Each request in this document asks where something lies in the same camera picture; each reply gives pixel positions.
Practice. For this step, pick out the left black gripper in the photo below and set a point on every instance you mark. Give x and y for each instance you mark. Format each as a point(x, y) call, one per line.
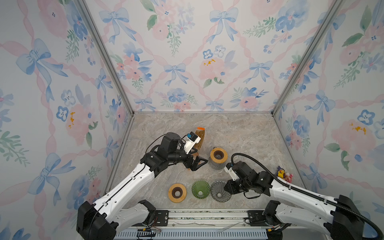
point(195, 165)

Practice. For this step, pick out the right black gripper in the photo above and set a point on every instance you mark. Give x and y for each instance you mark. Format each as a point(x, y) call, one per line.
point(230, 184)

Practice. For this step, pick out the grey glass dripper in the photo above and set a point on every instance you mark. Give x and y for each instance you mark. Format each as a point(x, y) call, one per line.
point(219, 193)

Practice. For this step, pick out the wooden ring dripper holder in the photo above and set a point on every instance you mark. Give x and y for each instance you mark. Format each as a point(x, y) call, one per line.
point(218, 155)

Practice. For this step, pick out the grey glass carafe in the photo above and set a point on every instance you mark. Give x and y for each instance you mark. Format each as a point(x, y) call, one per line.
point(216, 166)

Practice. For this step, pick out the orange coffee filter pack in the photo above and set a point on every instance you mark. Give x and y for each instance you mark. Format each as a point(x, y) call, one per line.
point(200, 132)

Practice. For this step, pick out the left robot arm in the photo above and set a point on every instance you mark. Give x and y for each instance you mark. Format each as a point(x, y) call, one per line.
point(106, 217)

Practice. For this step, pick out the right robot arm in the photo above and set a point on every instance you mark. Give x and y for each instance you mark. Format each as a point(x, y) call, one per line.
point(337, 218)

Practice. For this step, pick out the green glass dripper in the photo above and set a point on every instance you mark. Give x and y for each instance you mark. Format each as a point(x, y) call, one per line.
point(201, 189)

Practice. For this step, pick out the orange glass carafe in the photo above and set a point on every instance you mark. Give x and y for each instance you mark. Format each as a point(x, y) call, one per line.
point(189, 161)

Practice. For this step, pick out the small colourful toy figures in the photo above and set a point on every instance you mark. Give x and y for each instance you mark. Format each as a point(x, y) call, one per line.
point(281, 173)

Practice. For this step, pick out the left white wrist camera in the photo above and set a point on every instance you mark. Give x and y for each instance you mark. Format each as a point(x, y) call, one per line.
point(191, 140)

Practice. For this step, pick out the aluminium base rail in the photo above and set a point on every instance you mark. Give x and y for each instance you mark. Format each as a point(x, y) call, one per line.
point(217, 224)

